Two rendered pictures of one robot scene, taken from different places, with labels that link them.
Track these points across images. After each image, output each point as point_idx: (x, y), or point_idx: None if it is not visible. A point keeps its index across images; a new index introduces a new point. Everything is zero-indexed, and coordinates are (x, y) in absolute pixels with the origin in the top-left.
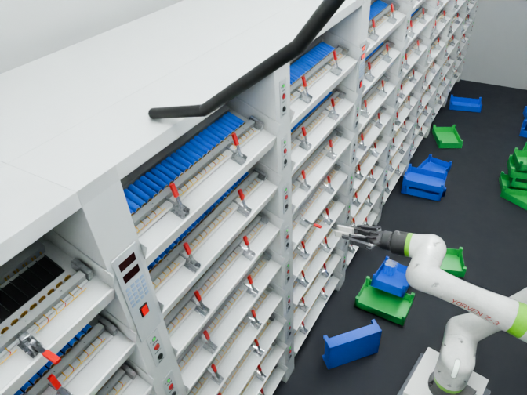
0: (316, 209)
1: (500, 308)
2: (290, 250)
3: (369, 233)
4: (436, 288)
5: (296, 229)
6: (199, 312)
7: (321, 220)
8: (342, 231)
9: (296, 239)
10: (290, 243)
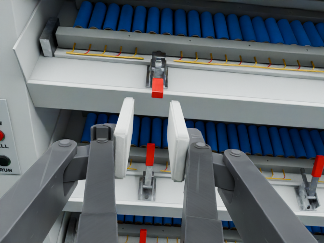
0: (245, 87)
1: None
2: (7, 68)
3: (183, 235)
4: None
5: (118, 66)
6: None
7: (291, 182)
8: (168, 140)
9: (79, 79)
10: (2, 35)
